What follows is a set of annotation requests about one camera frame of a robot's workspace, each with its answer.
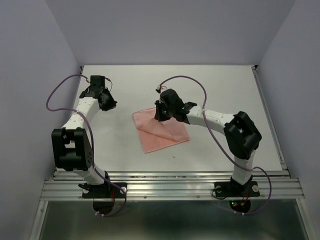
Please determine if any pink satin napkin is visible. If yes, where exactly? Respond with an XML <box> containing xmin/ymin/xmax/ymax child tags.
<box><xmin>132</xmin><ymin>107</ymin><xmax>190</xmax><ymax>154</ymax></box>

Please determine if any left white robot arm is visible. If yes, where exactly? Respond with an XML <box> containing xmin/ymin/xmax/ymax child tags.
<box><xmin>51</xmin><ymin>75</ymin><xmax>117</xmax><ymax>199</ymax></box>

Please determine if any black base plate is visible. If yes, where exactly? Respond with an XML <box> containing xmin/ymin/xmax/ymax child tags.
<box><xmin>212</xmin><ymin>180</ymin><xmax>260</xmax><ymax>199</ymax></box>
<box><xmin>78</xmin><ymin>183</ymin><xmax>125</xmax><ymax>199</ymax></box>

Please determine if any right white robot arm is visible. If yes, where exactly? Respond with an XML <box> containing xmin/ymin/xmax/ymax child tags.
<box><xmin>154</xmin><ymin>87</ymin><xmax>262</xmax><ymax>199</ymax></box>

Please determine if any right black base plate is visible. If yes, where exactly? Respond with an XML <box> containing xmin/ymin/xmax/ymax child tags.
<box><xmin>212</xmin><ymin>180</ymin><xmax>260</xmax><ymax>199</ymax></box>

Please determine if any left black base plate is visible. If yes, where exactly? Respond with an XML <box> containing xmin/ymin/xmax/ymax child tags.
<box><xmin>78</xmin><ymin>183</ymin><xmax>125</xmax><ymax>199</ymax></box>

